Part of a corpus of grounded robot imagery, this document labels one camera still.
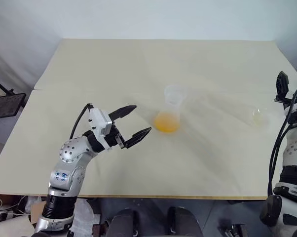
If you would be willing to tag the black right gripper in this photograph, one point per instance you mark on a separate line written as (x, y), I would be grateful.
(287, 103)

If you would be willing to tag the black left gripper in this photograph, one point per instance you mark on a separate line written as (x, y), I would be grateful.
(114, 138)

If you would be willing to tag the large clear flask orange liquid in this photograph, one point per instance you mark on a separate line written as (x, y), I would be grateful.
(169, 121)

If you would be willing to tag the clear plastic cup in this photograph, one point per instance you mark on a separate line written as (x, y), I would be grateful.
(258, 118)

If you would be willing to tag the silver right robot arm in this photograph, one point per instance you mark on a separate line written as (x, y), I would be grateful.
(295, 150)

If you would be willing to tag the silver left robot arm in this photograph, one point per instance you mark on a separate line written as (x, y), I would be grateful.
(72, 153)

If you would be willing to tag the dark rounded shape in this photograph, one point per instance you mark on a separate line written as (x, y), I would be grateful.
(185, 222)
(125, 223)

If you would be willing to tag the white plastic bag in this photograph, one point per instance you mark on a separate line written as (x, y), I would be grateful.
(83, 214)

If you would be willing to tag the black tablet screen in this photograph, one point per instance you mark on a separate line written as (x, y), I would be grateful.
(8, 106)

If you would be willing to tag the brown cardboard box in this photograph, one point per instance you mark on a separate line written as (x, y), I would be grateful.
(37, 212)

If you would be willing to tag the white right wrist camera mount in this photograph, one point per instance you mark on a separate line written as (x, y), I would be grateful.
(296, 106)

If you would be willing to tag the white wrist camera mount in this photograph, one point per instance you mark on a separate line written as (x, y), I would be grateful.
(98, 123)
(296, 106)

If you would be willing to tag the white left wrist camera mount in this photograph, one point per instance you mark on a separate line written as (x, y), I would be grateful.
(98, 123)

